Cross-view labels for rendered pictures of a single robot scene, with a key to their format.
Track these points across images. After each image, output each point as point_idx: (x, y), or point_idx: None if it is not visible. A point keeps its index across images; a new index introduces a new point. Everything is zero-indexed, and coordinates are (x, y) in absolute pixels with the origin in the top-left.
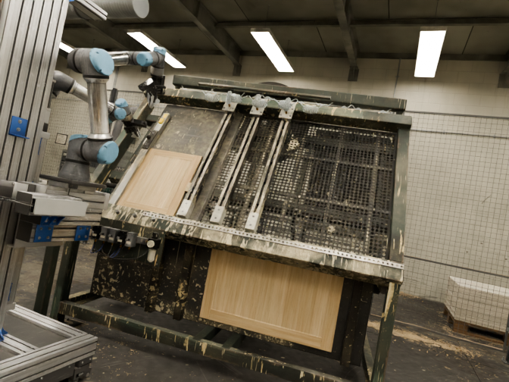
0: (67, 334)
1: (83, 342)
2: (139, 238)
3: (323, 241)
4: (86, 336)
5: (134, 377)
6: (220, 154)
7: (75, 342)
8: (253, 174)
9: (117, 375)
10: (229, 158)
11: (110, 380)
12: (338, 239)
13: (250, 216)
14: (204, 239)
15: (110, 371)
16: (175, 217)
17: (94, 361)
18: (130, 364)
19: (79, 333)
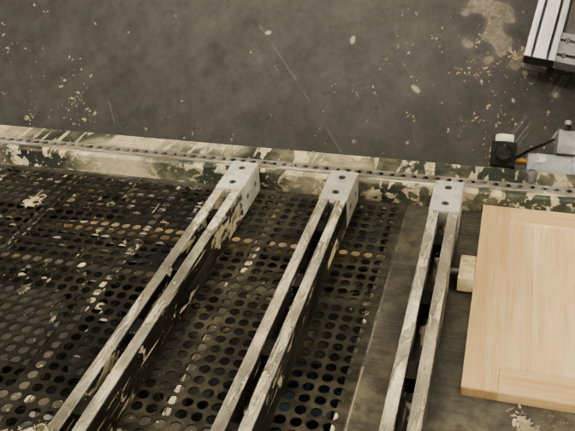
0: (574, 35)
1: (532, 23)
2: (546, 154)
3: (64, 183)
4: (543, 48)
5: (461, 113)
6: (374, 407)
7: (545, 17)
8: (226, 325)
9: (489, 103)
10: (328, 392)
11: (489, 85)
12: (26, 185)
13: (240, 181)
14: (364, 156)
15: (506, 111)
16: (467, 187)
17: (548, 126)
18: (485, 148)
19: (559, 50)
